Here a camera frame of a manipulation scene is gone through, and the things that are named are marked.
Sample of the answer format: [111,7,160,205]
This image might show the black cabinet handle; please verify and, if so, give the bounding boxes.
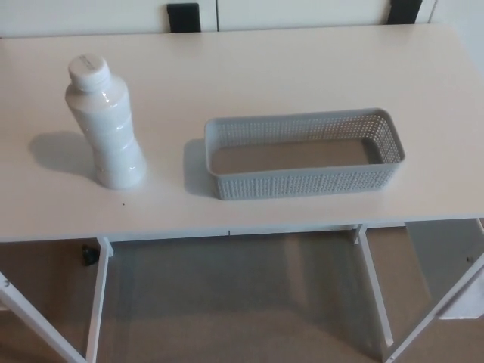
[391,0,423,24]

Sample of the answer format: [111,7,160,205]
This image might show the white desk leg frame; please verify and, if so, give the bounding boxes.
[0,236,115,363]
[355,217,484,363]

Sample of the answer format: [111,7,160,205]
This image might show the small black floor object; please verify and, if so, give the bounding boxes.
[81,244,99,268]

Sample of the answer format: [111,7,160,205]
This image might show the white plastic bottle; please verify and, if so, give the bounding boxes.
[62,54,148,190]

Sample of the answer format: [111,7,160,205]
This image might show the grey perforated plastic basket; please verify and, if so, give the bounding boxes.
[203,107,408,201]

